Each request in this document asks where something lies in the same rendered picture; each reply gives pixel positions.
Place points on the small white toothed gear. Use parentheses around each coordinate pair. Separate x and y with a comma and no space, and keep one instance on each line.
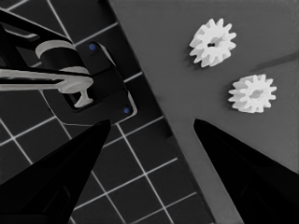
(265,88)
(221,34)

